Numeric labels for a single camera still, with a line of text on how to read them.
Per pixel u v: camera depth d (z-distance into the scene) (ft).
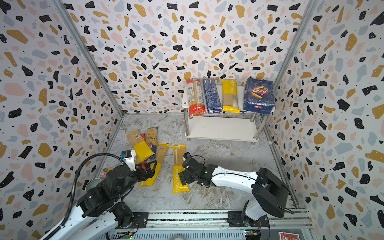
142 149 3.20
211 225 2.41
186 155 2.47
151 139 3.37
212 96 2.55
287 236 2.26
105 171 2.86
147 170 2.06
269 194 1.41
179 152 3.20
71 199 1.51
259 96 2.45
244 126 3.63
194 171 2.06
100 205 1.57
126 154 1.98
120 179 1.66
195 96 2.56
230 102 2.51
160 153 3.13
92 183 2.68
